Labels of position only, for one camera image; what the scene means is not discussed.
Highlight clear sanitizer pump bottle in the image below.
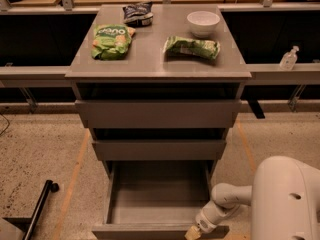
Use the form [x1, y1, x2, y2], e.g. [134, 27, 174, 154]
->
[279, 46, 299, 70]

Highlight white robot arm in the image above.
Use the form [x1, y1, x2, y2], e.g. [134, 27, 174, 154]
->
[185, 156, 320, 240]

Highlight grey drawer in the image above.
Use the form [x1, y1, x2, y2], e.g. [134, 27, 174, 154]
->
[76, 82, 240, 129]
[93, 128, 226, 161]
[91, 159, 230, 240]

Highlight grey drawer cabinet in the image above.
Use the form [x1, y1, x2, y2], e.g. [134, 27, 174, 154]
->
[65, 4, 251, 171]

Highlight grey metal rail shelf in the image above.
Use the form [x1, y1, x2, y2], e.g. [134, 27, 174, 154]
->
[0, 63, 320, 88]

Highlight grey middle drawer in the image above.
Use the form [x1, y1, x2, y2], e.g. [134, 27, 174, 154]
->
[93, 128, 226, 161]

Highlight dark blue snack bag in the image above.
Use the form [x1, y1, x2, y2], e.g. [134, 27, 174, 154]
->
[123, 1, 153, 27]

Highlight grey bottom drawer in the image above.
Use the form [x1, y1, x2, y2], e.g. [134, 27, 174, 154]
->
[91, 159, 230, 240]

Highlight black cable on floor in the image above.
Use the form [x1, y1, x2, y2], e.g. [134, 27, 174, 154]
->
[0, 113, 10, 137]

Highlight green chips bag left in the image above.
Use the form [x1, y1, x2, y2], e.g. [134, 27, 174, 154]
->
[91, 24, 136, 60]

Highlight grey top drawer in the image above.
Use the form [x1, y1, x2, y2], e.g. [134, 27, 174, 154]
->
[76, 82, 240, 129]

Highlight white bowl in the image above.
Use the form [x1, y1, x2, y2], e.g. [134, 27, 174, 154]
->
[187, 11, 220, 38]

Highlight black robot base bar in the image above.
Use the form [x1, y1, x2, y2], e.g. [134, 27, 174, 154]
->
[0, 180, 59, 240]

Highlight green snack bag right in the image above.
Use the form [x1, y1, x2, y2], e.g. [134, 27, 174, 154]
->
[163, 36, 220, 60]

